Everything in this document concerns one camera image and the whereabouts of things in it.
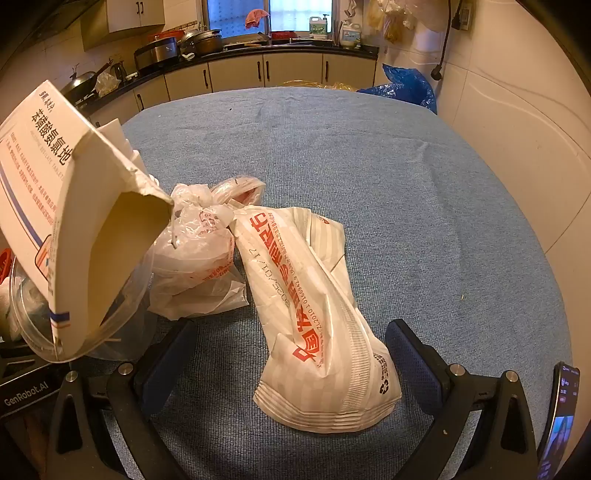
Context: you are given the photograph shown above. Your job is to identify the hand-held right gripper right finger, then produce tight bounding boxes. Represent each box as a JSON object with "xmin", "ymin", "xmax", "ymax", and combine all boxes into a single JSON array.
[{"xmin": 385, "ymin": 318, "xmax": 541, "ymax": 480}]

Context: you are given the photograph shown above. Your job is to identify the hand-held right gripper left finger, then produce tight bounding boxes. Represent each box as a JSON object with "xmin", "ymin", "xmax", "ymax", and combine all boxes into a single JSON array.
[{"xmin": 44, "ymin": 318, "xmax": 197, "ymax": 480}]

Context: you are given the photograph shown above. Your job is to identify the clear plastic bowl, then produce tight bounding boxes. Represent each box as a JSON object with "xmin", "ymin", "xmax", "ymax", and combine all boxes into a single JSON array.
[{"xmin": 9, "ymin": 247, "xmax": 155, "ymax": 364}]

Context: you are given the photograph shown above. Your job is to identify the knotted clear plastic bag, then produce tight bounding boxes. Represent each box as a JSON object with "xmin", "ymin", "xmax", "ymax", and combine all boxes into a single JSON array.
[{"xmin": 148, "ymin": 175, "xmax": 267, "ymax": 320}]

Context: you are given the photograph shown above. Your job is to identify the white striped pouch bag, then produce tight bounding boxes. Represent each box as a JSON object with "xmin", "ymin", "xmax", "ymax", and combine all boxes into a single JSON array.
[{"xmin": 228, "ymin": 205, "xmax": 401, "ymax": 435}]

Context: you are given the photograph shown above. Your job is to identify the white cardboard medicine box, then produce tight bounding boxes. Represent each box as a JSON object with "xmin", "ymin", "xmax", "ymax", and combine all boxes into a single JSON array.
[{"xmin": 0, "ymin": 80, "xmax": 175, "ymax": 364}]

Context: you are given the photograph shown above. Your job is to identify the black smartphone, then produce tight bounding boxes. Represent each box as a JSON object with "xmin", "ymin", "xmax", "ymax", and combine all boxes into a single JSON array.
[{"xmin": 537, "ymin": 361, "xmax": 581, "ymax": 480}]

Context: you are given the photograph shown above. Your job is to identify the blue tablecloth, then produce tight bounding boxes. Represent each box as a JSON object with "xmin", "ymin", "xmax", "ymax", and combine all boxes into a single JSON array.
[{"xmin": 60, "ymin": 87, "xmax": 573, "ymax": 480}]

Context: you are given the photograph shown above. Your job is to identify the blue plastic bag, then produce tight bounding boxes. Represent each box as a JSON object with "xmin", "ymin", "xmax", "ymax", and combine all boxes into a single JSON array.
[{"xmin": 357, "ymin": 64, "xmax": 438, "ymax": 114}]

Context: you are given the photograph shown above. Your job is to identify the black wok with lid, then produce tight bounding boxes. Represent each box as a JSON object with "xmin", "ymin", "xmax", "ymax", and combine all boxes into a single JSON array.
[{"xmin": 60, "ymin": 59, "xmax": 115, "ymax": 101}]

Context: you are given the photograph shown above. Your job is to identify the yellow plastic bag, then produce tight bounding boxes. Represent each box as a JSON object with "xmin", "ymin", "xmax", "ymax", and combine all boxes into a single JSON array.
[{"xmin": 281, "ymin": 80, "xmax": 357, "ymax": 92}]

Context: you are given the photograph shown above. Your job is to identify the silver rice cooker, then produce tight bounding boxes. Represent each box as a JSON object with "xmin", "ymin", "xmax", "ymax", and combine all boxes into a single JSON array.
[{"xmin": 134, "ymin": 36, "xmax": 179, "ymax": 71}]

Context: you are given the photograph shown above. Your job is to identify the beige lower kitchen cabinets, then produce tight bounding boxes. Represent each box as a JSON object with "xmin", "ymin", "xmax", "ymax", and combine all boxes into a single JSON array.
[{"xmin": 88, "ymin": 50, "xmax": 378, "ymax": 128}]

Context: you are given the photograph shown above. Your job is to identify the beige kitchen cabinets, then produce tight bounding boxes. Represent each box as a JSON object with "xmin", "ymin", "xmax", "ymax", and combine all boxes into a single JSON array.
[
  {"xmin": 82, "ymin": 0, "xmax": 167, "ymax": 50},
  {"xmin": 88, "ymin": 50, "xmax": 378, "ymax": 128}
]

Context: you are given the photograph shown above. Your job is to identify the stacked metal pots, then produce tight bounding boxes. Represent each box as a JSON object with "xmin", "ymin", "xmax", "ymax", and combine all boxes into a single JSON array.
[{"xmin": 179, "ymin": 28, "xmax": 223, "ymax": 57}]

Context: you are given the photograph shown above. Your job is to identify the white plastic jug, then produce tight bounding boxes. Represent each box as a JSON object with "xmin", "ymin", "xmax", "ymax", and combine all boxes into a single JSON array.
[{"xmin": 340, "ymin": 21, "xmax": 362, "ymax": 49}]

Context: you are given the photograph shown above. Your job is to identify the black kitchen countertop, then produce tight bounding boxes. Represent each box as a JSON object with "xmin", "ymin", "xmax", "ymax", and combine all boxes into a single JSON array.
[{"xmin": 60, "ymin": 39, "xmax": 380, "ymax": 117}]

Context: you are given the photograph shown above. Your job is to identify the hanging plastic bags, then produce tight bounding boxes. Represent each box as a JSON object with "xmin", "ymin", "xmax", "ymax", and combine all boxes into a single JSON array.
[{"xmin": 376, "ymin": 0, "xmax": 417, "ymax": 44}]

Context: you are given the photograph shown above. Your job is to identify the beige upper kitchen cabinets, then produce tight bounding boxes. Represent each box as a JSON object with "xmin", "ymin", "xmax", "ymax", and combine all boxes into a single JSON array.
[{"xmin": 82, "ymin": 0, "xmax": 167, "ymax": 50}]

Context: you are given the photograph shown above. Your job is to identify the pink cloth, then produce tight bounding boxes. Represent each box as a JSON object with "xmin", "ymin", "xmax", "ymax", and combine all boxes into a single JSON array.
[{"xmin": 245, "ymin": 8, "xmax": 271, "ymax": 30}]

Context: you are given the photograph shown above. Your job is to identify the kitchen window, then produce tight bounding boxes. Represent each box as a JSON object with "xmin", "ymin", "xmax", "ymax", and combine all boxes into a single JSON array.
[{"xmin": 198, "ymin": 0, "xmax": 325, "ymax": 37}]

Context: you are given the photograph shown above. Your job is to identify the black power cable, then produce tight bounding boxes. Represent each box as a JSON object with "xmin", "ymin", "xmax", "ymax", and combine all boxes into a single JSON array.
[{"xmin": 431, "ymin": 0, "xmax": 468, "ymax": 80}]

